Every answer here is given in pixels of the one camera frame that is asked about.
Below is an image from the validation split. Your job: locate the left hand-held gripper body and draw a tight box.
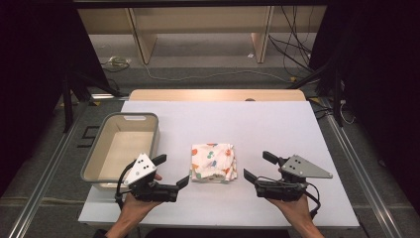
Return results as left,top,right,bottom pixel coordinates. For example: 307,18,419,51
123,152,181,203

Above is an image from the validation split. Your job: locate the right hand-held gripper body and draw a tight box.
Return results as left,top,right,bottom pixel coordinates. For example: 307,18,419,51
254,154,334,202

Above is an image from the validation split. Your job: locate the person's left hand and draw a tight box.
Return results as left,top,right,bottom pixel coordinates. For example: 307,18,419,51
122,192,163,218

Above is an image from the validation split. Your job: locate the person's right hand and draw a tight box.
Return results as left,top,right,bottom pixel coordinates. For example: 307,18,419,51
266,193,315,227

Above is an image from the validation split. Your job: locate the grey plastic basket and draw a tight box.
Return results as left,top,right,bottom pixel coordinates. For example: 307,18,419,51
80,111,161,191

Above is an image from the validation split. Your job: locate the patterned white folded cloth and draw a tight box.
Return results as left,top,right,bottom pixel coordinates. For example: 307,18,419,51
190,142,239,183

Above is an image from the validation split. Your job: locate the white table mat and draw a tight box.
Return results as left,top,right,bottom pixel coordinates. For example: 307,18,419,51
77,100,361,230

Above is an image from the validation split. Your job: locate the black tape floor marker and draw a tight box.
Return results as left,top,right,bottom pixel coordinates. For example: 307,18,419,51
76,125,101,149

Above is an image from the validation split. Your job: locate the person's dark clothing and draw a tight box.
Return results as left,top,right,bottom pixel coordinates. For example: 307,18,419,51
93,227,292,238

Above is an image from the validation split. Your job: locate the light wooden table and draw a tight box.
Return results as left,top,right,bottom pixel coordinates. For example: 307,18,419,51
128,88,307,102

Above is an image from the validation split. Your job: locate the black metal stand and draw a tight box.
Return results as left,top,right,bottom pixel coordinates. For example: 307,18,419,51
288,56,346,129
60,69,124,134

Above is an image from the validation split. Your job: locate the black curtain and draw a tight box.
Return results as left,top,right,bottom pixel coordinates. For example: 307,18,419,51
0,0,112,199
308,0,420,206

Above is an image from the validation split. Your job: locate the light wooden desk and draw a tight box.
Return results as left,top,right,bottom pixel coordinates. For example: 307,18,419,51
76,5,329,65

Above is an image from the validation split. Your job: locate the left hand-held gripper black cable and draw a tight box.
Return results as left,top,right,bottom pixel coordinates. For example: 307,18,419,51
114,160,137,210

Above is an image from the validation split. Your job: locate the hand-held gripper black cable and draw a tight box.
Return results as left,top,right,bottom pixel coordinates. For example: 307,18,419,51
302,180,322,220
114,160,137,210

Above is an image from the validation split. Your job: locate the right hand-held gripper black cable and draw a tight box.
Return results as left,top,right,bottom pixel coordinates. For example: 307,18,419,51
302,180,322,220

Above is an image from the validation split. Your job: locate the aluminium floor rail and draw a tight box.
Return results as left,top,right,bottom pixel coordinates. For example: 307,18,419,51
324,98,404,238
5,107,87,238

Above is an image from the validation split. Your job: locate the white floor cable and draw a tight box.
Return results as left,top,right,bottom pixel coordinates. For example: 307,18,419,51
142,61,295,83

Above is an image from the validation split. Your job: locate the coiled pale cable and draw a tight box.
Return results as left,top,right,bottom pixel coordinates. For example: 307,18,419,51
100,55,133,73

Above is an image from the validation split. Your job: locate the bundle of black cables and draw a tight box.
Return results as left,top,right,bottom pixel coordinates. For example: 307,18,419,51
266,5,315,74

